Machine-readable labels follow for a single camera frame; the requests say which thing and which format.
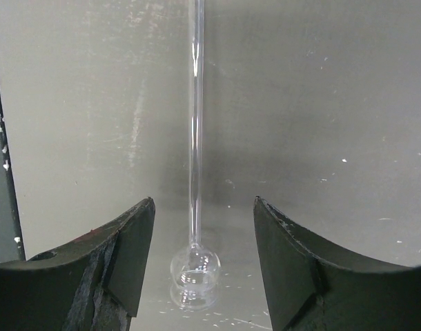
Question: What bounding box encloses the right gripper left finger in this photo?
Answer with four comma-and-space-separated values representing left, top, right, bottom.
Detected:
0, 197, 155, 330

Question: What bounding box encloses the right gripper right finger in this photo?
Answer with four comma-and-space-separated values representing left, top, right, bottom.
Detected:
253, 197, 421, 330

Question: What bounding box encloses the glass bulb tube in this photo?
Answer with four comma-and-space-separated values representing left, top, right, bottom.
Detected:
170, 0, 221, 311

